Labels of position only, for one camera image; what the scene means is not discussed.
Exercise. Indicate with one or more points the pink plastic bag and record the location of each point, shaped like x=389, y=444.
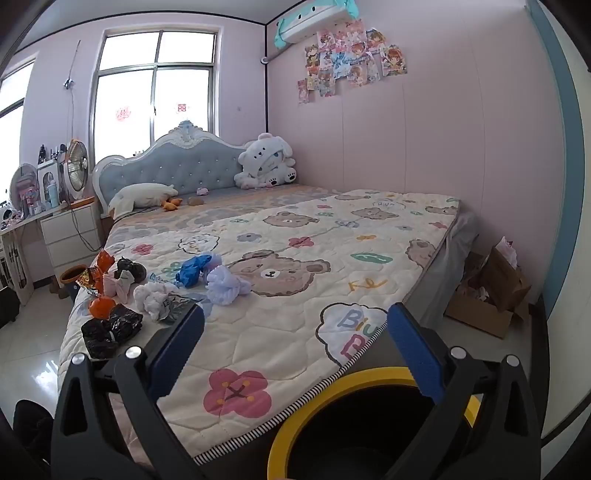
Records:
x=508, y=247

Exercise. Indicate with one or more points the white cluttered desk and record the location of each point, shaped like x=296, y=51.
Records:
x=18, y=226

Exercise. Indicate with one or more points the blue plastic bag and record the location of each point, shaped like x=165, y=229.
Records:
x=191, y=270

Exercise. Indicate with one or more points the bed with blue tufted headboard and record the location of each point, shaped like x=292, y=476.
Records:
x=184, y=166

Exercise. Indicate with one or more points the white plush dog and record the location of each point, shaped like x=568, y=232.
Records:
x=265, y=161

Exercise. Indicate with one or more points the black cabinet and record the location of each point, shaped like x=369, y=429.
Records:
x=9, y=304

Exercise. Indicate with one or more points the covered wall air conditioner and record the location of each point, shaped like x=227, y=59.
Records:
x=314, y=21

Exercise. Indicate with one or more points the white goose plush pillow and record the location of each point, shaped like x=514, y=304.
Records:
x=138, y=194

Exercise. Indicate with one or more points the small orange plush toy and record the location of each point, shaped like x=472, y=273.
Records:
x=171, y=204

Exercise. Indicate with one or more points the white air conditioner pipe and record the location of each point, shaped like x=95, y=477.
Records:
x=265, y=60

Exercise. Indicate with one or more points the cluster of wall posters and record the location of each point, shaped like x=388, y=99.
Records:
x=341, y=60

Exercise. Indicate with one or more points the blue door frame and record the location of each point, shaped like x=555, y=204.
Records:
x=561, y=138

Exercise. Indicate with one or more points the orange snack wrapper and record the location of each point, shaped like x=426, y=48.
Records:
x=92, y=279

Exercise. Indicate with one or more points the yellow-rimmed black bin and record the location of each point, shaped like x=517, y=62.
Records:
x=360, y=376

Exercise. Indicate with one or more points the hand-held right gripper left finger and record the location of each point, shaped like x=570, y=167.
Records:
x=178, y=344

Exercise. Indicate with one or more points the white tissue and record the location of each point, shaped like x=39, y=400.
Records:
x=154, y=297

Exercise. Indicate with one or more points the small brown plush toy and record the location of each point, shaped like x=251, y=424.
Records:
x=195, y=201

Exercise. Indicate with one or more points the silver foil wrapper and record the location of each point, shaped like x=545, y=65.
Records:
x=178, y=303

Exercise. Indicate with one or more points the open cardboard box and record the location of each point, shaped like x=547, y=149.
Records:
x=480, y=314

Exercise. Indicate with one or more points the person's leg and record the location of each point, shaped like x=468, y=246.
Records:
x=30, y=429

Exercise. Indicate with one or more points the black plastic bag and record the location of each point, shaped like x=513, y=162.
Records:
x=108, y=332

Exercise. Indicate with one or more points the round metal table fan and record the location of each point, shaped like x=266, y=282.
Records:
x=76, y=168

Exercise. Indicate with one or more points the pink tissue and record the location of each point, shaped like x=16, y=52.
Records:
x=115, y=286

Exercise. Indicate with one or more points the orange-rimmed floor bin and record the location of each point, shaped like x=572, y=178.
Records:
x=74, y=277

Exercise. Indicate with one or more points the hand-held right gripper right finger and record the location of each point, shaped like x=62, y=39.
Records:
x=413, y=344

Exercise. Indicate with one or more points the dark bottle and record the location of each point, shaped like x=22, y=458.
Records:
x=41, y=153

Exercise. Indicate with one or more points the light blue bottle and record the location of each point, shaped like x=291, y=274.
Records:
x=53, y=194

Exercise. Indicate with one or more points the white cosmetic case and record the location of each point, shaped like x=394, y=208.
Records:
x=46, y=175

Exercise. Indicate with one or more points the narrow side window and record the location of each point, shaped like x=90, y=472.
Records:
x=11, y=120

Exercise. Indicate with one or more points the white nightstand with drawers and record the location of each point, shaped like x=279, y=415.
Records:
x=69, y=235

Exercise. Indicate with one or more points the large metal-framed window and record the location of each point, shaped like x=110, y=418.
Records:
x=154, y=69

